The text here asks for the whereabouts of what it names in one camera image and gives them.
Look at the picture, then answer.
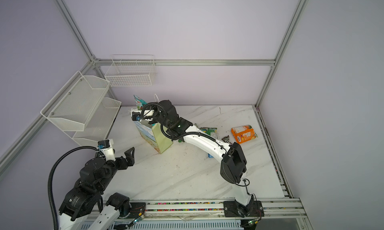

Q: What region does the white green paper bag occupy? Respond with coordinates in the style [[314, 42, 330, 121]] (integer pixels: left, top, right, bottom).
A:
[[134, 121, 173, 154]]

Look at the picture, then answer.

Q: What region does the red green candy packet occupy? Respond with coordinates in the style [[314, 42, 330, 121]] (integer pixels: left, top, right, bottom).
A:
[[134, 95, 147, 111]]

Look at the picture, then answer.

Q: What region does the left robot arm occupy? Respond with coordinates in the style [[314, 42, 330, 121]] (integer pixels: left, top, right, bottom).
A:
[[54, 147, 135, 230]]

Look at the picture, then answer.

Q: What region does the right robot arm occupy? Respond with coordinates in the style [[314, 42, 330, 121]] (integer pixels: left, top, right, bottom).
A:
[[141, 100, 265, 219]]

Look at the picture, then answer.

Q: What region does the green snack packet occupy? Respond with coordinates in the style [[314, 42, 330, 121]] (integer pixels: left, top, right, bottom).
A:
[[200, 128, 218, 139]]

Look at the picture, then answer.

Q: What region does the purple chocolate bar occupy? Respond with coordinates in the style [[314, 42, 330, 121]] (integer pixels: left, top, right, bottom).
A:
[[222, 135, 231, 144]]

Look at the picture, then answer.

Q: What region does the orange snack box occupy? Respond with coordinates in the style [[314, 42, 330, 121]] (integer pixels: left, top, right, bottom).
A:
[[231, 125, 258, 144]]

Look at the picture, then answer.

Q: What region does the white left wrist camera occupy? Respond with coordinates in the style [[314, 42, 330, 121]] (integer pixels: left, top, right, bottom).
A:
[[97, 139, 116, 161]]

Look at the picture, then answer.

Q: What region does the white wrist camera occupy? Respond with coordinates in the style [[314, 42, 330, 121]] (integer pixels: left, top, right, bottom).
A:
[[97, 139, 116, 161], [131, 109, 155, 122]]

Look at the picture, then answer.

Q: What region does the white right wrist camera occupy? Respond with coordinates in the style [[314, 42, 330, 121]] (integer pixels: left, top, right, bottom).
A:
[[131, 109, 155, 122]]

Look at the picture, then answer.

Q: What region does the white wire wall basket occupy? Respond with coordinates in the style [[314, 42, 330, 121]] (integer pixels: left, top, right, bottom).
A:
[[105, 55, 157, 87]]

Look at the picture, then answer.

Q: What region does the white mesh wall shelf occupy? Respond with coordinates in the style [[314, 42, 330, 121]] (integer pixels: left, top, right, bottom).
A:
[[41, 71, 122, 147]]

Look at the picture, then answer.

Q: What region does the black corrugated cable hose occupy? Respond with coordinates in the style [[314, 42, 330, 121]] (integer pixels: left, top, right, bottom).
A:
[[47, 145, 99, 230]]

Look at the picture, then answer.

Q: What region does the aluminium frame post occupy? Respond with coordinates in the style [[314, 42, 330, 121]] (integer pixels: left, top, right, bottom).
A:
[[49, 0, 97, 64]]

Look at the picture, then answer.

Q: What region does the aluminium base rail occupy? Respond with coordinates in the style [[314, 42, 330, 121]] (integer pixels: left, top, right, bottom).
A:
[[79, 198, 313, 230]]

